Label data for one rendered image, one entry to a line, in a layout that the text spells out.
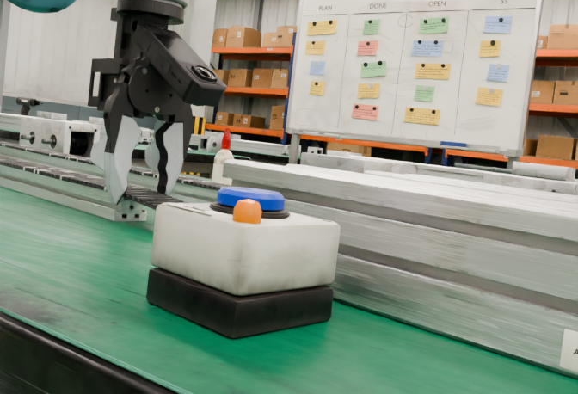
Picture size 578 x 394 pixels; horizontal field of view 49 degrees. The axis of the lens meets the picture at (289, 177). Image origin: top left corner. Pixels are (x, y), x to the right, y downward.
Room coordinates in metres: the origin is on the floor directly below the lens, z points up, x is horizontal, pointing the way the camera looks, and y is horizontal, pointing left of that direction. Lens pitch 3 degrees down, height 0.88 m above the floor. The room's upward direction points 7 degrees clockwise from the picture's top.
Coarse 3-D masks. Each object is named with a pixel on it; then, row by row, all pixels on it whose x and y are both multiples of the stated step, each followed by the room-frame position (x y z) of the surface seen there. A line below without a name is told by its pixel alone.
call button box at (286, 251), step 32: (160, 224) 0.37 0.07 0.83; (192, 224) 0.35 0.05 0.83; (224, 224) 0.33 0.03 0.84; (256, 224) 0.33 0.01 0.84; (288, 224) 0.35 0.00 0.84; (320, 224) 0.37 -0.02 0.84; (160, 256) 0.37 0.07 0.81; (192, 256) 0.35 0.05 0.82; (224, 256) 0.33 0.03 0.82; (256, 256) 0.33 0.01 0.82; (288, 256) 0.35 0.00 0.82; (320, 256) 0.37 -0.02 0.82; (160, 288) 0.37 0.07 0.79; (192, 288) 0.35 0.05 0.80; (224, 288) 0.33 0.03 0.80; (256, 288) 0.33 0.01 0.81; (288, 288) 0.35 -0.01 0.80; (320, 288) 0.37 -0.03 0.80; (192, 320) 0.35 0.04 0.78; (224, 320) 0.33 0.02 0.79; (256, 320) 0.33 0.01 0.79; (288, 320) 0.35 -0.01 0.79; (320, 320) 0.37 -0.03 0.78
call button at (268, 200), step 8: (224, 192) 0.37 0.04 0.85; (232, 192) 0.36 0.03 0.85; (240, 192) 0.36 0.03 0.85; (248, 192) 0.36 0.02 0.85; (256, 192) 0.37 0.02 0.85; (264, 192) 0.37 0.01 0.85; (272, 192) 0.38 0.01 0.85; (224, 200) 0.36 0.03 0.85; (232, 200) 0.36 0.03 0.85; (256, 200) 0.36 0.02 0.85; (264, 200) 0.36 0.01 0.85; (272, 200) 0.36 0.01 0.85; (280, 200) 0.37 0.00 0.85; (264, 208) 0.36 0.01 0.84; (272, 208) 0.36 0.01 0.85; (280, 208) 0.37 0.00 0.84
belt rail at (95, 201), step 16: (0, 176) 0.89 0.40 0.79; (16, 176) 0.84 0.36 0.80; (32, 176) 0.81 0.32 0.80; (32, 192) 0.81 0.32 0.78; (48, 192) 0.78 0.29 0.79; (64, 192) 0.77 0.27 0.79; (80, 192) 0.73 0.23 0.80; (96, 192) 0.71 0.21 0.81; (80, 208) 0.73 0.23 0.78; (96, 208) 0.70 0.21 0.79; (112, 208) 0.69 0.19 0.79; (128, 208) 0.69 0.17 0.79
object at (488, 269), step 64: (320, 192) 0.45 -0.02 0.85; (384, 192) 0.41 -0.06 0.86; (448, 192) 0.38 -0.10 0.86; (384, 256) 0.42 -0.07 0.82; (448, 256) 0.38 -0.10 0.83; (512, 256) 0.35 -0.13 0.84; (576, 256) 0.33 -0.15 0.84; (448, 320) 0.37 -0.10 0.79; (512, 320) 0.35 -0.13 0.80; (576, 320) 0.32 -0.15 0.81
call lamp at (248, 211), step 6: (240, 204) 0.33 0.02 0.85; (246, 204) 0.33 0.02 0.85; (252, 204) 0.33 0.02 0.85; (258, 204) 0.33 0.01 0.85; (234, 210) 0.33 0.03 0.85; (240, 210) 0.33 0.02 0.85; (246, 210) 0.33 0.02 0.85; (252, 210) 0.33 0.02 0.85; (258, 210) 0.33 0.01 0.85; (234, 216) 0.33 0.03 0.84; (240, 216) 0.33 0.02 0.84; (246, 216) 0.33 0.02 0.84; (252, 216) 0.33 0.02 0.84; (258, 216) 0.33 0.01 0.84; (246, 222) 0.33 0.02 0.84; (252, 222) 0.33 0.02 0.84; (258, 222) 0.33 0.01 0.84
